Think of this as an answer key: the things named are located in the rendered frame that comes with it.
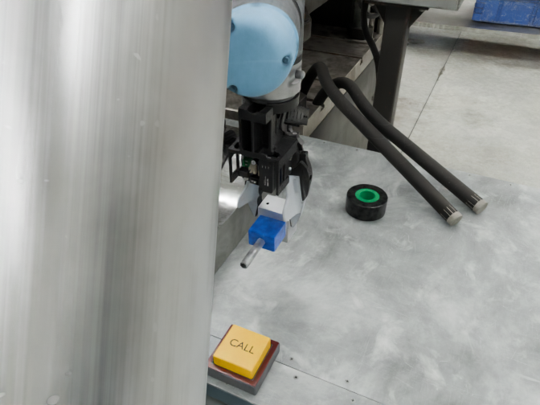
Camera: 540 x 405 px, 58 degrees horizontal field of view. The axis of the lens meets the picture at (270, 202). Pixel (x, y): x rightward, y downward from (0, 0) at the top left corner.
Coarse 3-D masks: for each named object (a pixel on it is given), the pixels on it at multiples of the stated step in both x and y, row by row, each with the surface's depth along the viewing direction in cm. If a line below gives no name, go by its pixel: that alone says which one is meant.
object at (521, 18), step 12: (480, 0) 368; (492, 0) 365; (504, 0) 361; (516, 0) 359; (528, 0) 356; (480, 12) 373; (492, 12) 369; (504, 12) 366; (516, 12) 363; (528, 12) 361; (516, 24) 367; (528, 24) 365
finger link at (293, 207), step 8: (296, 176) 67; (288, 184) 66; (296, 184) 67; (288, 192) 66; (296, 192) 68; (288, 200) 66; (296, 200) 68; (304, 200) 69; (288, 208) 67; (296, 208) 69; (288, 216) 67; (296, 216) 71
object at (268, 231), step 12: (264, 204) 73; (276, 204) 73; (264, 216) 73; (276, 216) 72; (252, 228) 71; (264, 228) 71; (276, 228) 71; (288, 228) 73; (252, 240) 71; (264, 240) 70; (276, 240) 70; (288, 240) 75; (252, 252) 68; (240, 264) 67
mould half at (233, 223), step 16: (240, 160) 90; (224, 176) 89; (224, 192) 87; (240, 192) 87; (272, 192) 100; (224, 208) 85; (240, 208) 86; (224, 224) 82; (240, 224) 88; (224, 240) 84; (240, 240) 90; (224, 256) 85
